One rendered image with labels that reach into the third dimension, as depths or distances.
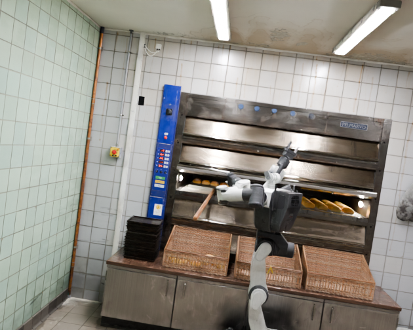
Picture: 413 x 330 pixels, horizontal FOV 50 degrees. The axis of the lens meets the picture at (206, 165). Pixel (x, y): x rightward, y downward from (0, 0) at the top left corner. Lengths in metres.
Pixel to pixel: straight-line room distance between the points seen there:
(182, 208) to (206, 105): 0.99
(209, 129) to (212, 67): 0.57
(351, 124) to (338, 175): 0.48
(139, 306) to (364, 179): 2.28
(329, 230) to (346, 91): 1.28
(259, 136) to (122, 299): 1.87
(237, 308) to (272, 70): 2.12
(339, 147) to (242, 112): 0.94
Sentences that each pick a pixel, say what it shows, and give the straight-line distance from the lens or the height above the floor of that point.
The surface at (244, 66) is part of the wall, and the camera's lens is 4.19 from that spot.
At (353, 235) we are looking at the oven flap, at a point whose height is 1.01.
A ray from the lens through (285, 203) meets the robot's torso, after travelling 3.11.
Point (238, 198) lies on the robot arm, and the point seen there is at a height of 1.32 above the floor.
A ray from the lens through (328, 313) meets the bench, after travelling 3.89.
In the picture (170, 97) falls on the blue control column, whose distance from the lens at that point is 4.17.
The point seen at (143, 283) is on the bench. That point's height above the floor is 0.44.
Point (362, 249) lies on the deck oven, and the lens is 4.39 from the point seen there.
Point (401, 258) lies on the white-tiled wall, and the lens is 4.50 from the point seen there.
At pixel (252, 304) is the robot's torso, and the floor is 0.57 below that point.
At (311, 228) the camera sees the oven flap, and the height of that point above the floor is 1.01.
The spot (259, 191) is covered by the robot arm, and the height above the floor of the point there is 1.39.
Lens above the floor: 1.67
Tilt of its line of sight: 3 degrees down
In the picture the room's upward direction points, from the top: 8 degrees clockwise
